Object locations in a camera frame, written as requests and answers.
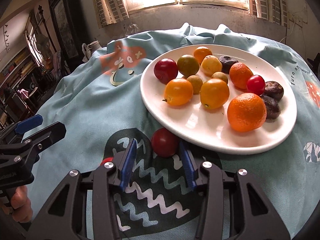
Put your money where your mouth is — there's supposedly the small tan kumquat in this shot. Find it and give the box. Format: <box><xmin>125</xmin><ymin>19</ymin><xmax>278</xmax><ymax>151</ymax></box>
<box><xmin>187</xmin><ymin>75</ymin><xmax>203</xmax><ymax>95</ymax></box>

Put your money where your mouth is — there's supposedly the yellow spotted fruit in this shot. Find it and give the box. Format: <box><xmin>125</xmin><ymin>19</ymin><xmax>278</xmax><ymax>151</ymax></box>
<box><xmin>201</xmin><ymin>55</ymin><xmax>222</xmax><ymax>77</ymax></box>

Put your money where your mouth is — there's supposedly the checkered curtain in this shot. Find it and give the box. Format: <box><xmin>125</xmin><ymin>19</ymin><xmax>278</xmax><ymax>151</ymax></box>
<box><xmin>93</xmin><ymin>0</ymin><xmax>129</xmax><ymax>28</ymax></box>
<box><xmin>249</xmin><ymin>0</ymin><xmax>289</xmax><ymax>28</ymax></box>

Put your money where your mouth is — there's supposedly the wall bookshelf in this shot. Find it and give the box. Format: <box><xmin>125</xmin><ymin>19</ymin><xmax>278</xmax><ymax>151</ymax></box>
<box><xmin>1</xmin><ymin>47</ymin><xmax>36</xmax><ymax>90</ymax></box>

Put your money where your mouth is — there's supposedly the right checkered curtain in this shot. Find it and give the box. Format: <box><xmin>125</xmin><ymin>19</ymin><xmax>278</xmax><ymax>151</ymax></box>
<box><xmin>249</xmin><ymin>0</ymin><xmax>289</xmax><ymax>28</ymax></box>

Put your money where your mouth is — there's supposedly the white grey kettle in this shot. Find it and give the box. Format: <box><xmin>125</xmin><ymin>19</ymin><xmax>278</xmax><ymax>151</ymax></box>
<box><xmin>81</xmin><ymin>41</ymin><xmax>101</xmax><ymax>63</ymax></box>

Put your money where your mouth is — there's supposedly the left checkered curtain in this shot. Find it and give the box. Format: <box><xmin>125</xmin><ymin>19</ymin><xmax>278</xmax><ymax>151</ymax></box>
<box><xmin>93</xmin><ymin>0</ymin><xmax>129</xmax><ymax>28</ymax></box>

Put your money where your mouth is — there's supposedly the person's left hand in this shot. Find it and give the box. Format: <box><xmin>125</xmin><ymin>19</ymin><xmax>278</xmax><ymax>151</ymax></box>
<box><xmin>1</xmin><ymin>185</ymin><xmax>33</xmax><ymax>223</ymax></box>

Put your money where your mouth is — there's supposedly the light blue patterned tablecloth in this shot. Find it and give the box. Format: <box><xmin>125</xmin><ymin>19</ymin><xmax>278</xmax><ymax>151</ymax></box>
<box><xmin>28</xmin><ymin>24</ymin><xmax>319</xmax><ymax>239</ymax></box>

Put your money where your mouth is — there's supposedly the dark framed picture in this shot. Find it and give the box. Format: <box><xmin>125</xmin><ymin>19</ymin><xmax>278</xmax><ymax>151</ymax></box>
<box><xmin>48</xmin><ymin>0</ymin><xmax>79</xmax><ymax>67</ymax></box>

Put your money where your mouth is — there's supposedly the green orange tomato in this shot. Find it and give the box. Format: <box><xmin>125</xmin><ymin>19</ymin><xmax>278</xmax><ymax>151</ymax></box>
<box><xmin>177</xmin><ymin>55</ymin><xmax>200</xmax><ymax>77</ymax></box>

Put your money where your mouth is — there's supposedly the wall power socket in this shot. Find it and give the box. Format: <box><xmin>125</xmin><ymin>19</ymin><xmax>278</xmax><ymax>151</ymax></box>
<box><xmin>289</xmin><ymin>12</ymin><xmax>303</xmax><ymax>28</ymax></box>

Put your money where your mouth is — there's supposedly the small green kumquat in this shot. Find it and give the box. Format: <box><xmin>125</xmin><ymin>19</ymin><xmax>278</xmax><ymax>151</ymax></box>
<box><xmin>212</xmin><ymin>72</ymin><xmax>228</xmax><ymax>83</ymax></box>

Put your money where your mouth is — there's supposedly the large water chestnut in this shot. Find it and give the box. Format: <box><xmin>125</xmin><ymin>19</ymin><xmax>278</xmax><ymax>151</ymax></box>
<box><xmin>260</xmin><ymin>95</ymin><xmax>281</xmax><ymax>120</ymax></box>

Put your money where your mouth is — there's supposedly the standing fan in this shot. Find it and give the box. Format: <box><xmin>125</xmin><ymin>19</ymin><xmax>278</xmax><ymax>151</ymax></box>
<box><xmin>35</xmin><ymin>34</ymin><xmax>52</xmax><ymax>60</ymax></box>

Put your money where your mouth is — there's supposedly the mandarin on plate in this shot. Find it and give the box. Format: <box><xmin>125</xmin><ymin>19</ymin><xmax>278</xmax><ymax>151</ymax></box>
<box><xmin>229</xmin><ymin>62</ymin><xmax>253</xmax><ymax>90</ymax></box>

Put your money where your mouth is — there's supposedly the orange round tomato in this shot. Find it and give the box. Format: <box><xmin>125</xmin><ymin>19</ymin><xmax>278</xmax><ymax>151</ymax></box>
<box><xmin>162</xmin><ymin>78</ymin><xmax>194</xmax><ymax>106</ymax></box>

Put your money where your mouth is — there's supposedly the large orange mandarin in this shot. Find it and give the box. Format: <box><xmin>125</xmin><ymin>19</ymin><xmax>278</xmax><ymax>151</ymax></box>
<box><xmin>227</xmin><ymin>93</ymin><xmax>267</xmax><ymax>132</ymax></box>

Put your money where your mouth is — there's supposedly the small water chestnut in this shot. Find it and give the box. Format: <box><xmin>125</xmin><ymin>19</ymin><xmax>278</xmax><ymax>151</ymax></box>
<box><xmin>219</xmin><ymin>56</ymin><xmax>238</xmax><ymax>74</ymax></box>

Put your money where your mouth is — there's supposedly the dark red plum tomato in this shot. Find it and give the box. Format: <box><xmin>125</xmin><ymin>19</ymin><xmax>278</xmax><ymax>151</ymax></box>
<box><xmin>153</xmin><ymin>58</ymin><xmax>178</xmax><ymax>85</ymax></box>

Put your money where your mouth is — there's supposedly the red cherry tomato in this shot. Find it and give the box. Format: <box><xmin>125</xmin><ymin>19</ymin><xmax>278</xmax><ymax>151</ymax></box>
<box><xmin>246</xmin><ymin>75</ymin><xmax>265</xmax><ymax>96</ymax></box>
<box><xmin>151</xmin><ymin>127</ymin><xmax>180</xmax><ymax>158</ymax></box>
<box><xmin>100</xmin><ymin>157</ymin><xmax>113</xmax><ymax>165</ymax></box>

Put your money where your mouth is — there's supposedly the large orange yellow tomato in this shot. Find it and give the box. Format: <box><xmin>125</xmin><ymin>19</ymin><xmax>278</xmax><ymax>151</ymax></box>
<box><xmin>200</xmin><ymin>79</ymin><xmax>230</xmax><ymax>111</ymax></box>

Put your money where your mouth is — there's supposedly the small orange tomato on plate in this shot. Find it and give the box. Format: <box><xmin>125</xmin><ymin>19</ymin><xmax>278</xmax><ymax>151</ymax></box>
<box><xmin>193</xmin><ymin>46</ymin><xmax>212</xmax><ymax>65</ymax></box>

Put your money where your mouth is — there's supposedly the white oval plate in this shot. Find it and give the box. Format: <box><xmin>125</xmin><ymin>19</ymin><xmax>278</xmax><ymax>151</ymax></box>
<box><xmin>140</xmin><ymin>44</ymin><xmax>297</xmax><ymax>155</ymax></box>

